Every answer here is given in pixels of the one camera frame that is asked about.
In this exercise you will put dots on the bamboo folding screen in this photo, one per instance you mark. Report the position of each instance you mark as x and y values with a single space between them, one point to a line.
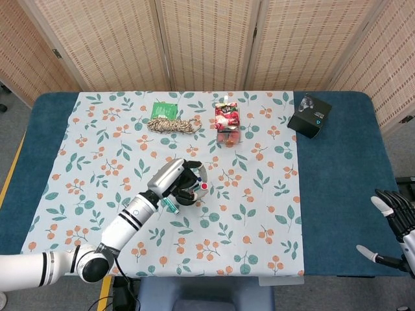
210 42

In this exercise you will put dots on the black device beside table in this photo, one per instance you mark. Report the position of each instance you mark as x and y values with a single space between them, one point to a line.
407 184

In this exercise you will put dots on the black whiteboard marker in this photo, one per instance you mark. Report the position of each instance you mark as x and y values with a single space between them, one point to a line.
172 206

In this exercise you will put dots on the blue felt table cover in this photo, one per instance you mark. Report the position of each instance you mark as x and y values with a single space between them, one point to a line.
340 145

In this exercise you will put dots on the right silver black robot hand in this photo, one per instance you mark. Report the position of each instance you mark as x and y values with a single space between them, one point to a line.
407 233

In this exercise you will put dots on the floral leaf print tablecloth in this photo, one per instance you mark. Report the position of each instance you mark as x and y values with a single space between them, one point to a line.
97 145

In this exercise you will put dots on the clear box of red toys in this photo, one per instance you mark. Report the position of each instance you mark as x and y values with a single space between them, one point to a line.
227 120

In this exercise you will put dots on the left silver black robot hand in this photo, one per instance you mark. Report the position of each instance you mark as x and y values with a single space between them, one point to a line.
163 179

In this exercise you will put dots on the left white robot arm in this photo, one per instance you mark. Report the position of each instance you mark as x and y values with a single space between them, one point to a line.
126 223

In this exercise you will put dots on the red whiteboard marker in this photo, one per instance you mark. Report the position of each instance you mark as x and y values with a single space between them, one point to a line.
204 186

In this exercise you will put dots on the black caster wheel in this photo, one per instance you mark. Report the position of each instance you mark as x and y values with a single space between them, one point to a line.
3 108

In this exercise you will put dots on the blue grey robot base seat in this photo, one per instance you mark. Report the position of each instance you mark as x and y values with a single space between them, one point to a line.
204 294

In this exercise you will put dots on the black cardboard box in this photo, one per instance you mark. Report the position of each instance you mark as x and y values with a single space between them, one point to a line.
308 124

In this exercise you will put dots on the green paper packet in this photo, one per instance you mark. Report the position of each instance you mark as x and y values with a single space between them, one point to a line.
163 110

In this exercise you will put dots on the black mesh pen holder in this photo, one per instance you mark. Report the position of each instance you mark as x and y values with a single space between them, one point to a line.
185 202

